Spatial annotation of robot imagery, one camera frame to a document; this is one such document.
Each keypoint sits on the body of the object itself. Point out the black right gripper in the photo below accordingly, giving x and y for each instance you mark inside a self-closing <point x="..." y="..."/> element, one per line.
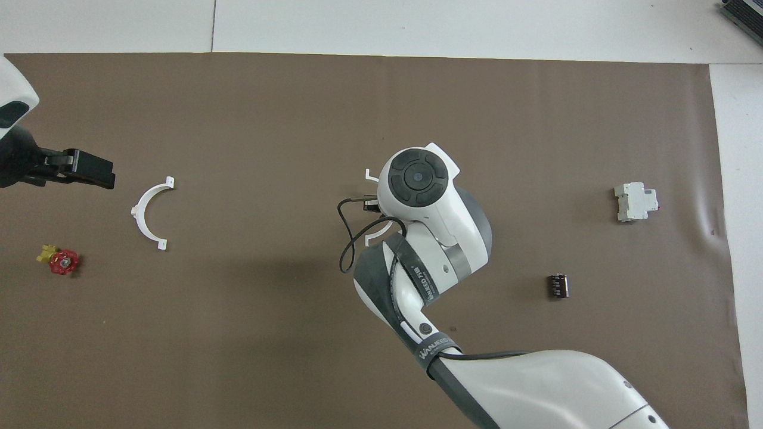
<point x="371" y="205"/>

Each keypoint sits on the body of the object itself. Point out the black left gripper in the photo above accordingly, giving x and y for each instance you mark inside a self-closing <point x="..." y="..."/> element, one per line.
<point x="21" y="161"/>

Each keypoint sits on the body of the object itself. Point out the white half pipe clamp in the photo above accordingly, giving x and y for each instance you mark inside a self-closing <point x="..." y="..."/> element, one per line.
<point x="368" y="174"/>
<point x="137" y="213"/>

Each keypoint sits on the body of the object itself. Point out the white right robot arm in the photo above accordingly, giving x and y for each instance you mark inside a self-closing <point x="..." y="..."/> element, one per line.
<point x="566" y="387"/>

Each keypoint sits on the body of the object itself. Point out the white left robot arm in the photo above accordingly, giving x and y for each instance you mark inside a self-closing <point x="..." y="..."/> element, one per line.
<point x="15" y="89"/>

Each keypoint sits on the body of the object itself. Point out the red yellow valve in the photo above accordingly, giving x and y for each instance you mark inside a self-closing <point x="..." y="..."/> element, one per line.
<point x="64" y="262"/>

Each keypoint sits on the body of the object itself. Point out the black cylindrical capacitor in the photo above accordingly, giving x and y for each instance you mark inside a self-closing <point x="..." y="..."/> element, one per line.
<point x="558" y="286"/>

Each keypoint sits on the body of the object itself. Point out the brown paper mat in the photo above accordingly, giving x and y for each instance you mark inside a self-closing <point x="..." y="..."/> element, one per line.
<point x="179" y="357"/>

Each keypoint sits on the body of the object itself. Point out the white circuit breaker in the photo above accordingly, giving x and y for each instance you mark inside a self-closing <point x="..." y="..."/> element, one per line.
<point x="635" y="202"/>

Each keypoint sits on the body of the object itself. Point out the grey ribbed device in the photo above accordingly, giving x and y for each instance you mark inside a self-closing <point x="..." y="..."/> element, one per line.
<point x="745" y="12"/>

